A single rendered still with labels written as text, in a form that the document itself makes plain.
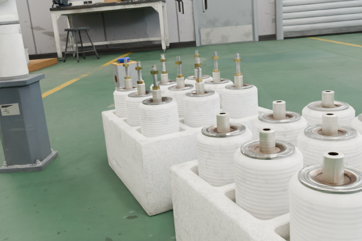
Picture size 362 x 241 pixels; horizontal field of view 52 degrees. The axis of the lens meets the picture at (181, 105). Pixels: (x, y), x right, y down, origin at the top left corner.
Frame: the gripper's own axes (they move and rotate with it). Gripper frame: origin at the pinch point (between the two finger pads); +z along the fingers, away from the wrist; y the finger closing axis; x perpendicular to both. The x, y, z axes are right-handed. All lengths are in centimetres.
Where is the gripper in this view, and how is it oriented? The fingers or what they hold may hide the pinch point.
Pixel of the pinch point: (193, 8)
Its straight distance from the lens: 119.7
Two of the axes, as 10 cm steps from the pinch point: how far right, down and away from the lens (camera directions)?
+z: 0.8, 9.7, 2.2
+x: 1.5, -2.3, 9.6
